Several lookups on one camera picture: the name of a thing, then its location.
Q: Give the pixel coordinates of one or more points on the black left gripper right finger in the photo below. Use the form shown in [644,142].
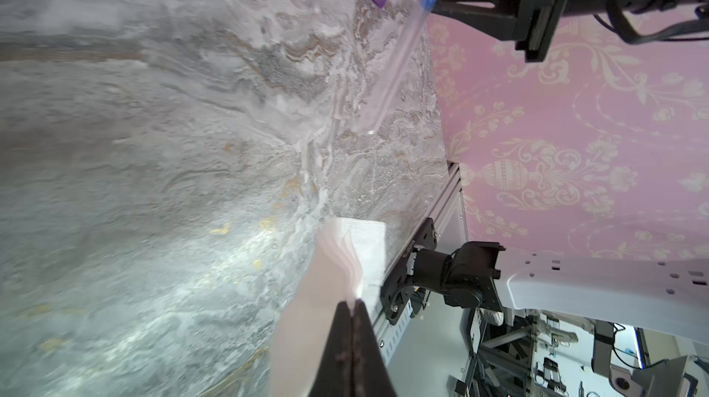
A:
[369,373]

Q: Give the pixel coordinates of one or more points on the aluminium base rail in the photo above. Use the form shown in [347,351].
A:
[425,352]

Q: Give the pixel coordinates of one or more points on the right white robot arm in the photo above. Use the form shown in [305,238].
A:
[591,169]

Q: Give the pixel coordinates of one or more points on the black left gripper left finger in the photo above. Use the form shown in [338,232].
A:
[335,373]

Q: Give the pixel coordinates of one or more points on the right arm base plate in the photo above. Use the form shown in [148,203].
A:
[398,286]

